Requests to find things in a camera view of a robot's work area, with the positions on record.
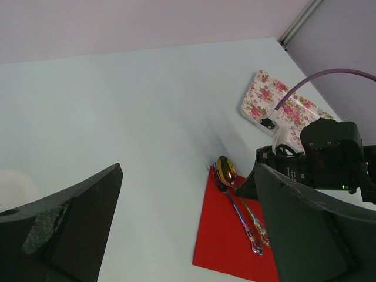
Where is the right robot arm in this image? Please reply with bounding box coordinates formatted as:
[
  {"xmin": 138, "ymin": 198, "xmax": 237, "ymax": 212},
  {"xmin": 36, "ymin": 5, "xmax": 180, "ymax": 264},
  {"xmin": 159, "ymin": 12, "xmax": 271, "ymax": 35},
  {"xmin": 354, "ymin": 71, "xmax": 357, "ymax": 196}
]
[{"xmin": 255, "ymin": 118, "xmax": 375, "ymax": 203}]

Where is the right aluminium frame post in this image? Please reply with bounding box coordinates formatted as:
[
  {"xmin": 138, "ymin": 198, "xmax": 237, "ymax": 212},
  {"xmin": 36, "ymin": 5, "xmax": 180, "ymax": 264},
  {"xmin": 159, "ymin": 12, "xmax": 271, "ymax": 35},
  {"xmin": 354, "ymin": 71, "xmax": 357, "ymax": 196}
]
[{"xmin": 278, "ymin": 0, "xmax": 323, "ymax": 46}]

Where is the iridescent spoon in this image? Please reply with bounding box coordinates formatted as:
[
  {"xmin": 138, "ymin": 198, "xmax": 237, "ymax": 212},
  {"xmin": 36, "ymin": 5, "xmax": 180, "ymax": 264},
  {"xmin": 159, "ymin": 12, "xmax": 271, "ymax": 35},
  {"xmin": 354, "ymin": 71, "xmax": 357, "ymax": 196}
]
[{"xmin": 213, "ymin": 156, "xmax": 270, "ymax": 255}]

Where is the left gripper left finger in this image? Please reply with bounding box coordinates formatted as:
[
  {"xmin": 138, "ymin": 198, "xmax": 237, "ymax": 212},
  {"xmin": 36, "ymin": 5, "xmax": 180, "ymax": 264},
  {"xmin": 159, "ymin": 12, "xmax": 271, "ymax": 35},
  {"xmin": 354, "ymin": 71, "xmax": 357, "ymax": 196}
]
[{"xmin": 1, "ymin": 163, "xmax": 123, "ymax": 281}]

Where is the white plastic basket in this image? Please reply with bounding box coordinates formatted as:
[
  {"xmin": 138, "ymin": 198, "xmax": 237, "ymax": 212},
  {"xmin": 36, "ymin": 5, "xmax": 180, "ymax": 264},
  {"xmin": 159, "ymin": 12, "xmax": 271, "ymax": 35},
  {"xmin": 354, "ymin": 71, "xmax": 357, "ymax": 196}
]
[{"xmin": 0, "ymin": 170, "xmax": 40, "ymax": 212}]

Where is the floral tray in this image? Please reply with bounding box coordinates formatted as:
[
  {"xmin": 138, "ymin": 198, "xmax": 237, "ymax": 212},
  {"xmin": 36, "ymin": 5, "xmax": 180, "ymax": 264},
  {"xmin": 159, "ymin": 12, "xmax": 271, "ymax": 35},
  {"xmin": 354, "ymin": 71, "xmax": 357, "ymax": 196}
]
[{"xmin": 240, "ymin": 70, "xmax": 334, "ymax": 153}]

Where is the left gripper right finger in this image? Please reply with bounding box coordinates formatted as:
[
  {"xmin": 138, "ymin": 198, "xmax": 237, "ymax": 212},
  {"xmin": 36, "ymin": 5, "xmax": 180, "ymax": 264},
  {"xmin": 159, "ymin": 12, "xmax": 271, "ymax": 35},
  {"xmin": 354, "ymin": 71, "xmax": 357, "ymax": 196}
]
[{"xmin": 255, "ymin": 164, "xmax": 375, "ymax": 281}]

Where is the iridescent fork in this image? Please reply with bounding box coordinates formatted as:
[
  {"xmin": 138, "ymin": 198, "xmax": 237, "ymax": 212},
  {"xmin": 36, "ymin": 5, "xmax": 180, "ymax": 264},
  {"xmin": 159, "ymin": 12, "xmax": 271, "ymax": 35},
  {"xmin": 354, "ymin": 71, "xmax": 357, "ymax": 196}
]
[{"xmin": 211, "ymin": 162, "xmax": 264, "ymax": 256}]

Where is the red paper napkin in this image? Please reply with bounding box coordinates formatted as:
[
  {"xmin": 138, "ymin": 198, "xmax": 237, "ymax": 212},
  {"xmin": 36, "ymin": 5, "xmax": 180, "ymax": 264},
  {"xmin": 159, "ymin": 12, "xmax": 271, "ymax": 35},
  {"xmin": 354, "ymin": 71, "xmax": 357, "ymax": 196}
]
[{"xmin": 192, "ymin": 169, "xmax": 280, "ymax": 281}]

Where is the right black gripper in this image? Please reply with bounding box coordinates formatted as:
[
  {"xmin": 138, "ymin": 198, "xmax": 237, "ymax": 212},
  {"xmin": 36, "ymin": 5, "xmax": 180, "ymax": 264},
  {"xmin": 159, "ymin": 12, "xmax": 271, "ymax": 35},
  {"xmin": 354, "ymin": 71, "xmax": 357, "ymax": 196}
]
[{"xmin": 235, "ymin": 144, "xmax": 314, "ymax": 201}]

